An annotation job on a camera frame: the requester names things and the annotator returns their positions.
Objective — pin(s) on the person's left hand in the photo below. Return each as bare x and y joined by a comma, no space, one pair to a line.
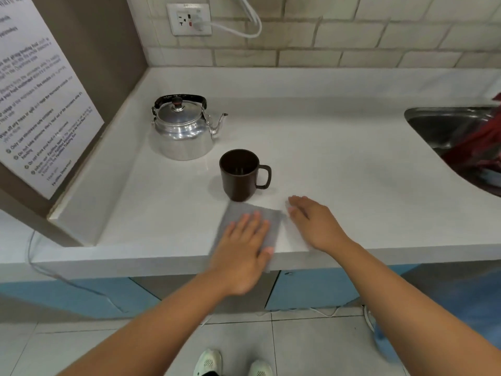
238,262

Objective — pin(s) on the person's right hand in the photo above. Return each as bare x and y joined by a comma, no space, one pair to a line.
319,229

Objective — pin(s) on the person's left middle finger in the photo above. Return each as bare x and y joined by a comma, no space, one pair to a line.
255,225

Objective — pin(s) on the person's left thumb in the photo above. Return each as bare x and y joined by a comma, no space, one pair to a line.
267,251

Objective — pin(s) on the person's left little finger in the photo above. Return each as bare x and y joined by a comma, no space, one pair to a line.
231,235

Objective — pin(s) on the person's right thumb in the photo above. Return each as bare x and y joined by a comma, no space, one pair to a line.
296,219

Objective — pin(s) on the grey cleaning cloth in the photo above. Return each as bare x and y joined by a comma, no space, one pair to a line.
238,213

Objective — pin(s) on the person's left forearm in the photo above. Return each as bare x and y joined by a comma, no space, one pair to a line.
156,328

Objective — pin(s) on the person's right forearm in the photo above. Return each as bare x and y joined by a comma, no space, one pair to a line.
411,309

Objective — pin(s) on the dark brown mug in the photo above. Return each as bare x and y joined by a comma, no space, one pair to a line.
237,180

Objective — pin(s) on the blue cabinet door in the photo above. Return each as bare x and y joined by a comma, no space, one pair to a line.
70,295
313,287

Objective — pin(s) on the silver metal kettle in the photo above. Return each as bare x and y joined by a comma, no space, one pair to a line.
182,135

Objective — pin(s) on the person's white right shoe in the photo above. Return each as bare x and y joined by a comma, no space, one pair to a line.
260,368

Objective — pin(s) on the person's white shoe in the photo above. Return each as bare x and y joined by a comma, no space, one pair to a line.
208,363
260,368

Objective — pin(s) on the person's white left shoe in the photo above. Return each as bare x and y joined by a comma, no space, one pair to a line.
208,363

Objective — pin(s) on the stainless steel sink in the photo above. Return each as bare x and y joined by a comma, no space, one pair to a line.
434,127

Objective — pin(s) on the red plastic bag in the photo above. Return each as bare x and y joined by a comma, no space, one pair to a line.
475,148

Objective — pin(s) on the white printed paper notice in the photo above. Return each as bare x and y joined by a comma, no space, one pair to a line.
35,93

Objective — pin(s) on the white wall socket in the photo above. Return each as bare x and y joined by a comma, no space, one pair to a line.
180,19

